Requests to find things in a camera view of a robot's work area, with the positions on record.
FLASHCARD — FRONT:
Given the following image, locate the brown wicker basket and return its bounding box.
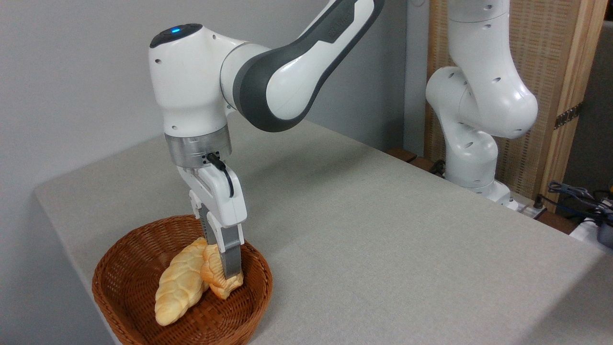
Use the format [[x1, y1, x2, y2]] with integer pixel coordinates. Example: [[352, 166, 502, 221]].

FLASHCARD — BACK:
[[91, 214, 273, 345]]

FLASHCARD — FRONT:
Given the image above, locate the long braided bread loaf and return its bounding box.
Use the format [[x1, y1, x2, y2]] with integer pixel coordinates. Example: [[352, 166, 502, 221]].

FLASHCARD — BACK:
[[154, 237, 210, 327]]

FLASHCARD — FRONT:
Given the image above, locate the blue grey cable bundle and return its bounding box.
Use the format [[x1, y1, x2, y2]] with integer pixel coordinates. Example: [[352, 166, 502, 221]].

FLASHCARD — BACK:
[[547, 181, 613, 226]]

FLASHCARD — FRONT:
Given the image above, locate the wooden rattan folding screen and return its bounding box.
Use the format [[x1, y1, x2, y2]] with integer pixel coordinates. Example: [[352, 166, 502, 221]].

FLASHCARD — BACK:
[[424, 0, 609, 212]]

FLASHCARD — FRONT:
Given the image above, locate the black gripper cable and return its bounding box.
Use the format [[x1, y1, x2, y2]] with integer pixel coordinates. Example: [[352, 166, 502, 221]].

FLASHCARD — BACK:
[[205, 152, 236, 198]]

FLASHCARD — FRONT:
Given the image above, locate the dark grey device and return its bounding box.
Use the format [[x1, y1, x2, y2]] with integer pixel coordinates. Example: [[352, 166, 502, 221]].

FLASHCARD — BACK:
[[596, 221, 613, 249]]

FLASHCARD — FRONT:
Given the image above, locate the white box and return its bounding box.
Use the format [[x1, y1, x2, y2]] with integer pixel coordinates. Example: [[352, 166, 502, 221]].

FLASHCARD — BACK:
[[569, 217, 613, 255]]

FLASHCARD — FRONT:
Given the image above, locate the metal screen hinge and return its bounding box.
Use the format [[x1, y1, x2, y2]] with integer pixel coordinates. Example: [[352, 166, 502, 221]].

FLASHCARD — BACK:
[[554, 102, 584, 130]]

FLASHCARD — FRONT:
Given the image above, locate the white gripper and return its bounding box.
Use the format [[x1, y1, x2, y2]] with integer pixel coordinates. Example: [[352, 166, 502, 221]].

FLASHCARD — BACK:
[[177, 162, 248, 280]]

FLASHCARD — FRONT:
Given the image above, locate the small round braided bread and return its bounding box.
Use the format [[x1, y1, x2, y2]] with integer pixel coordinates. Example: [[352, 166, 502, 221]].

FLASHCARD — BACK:
[[199, 243, 244, 301]]

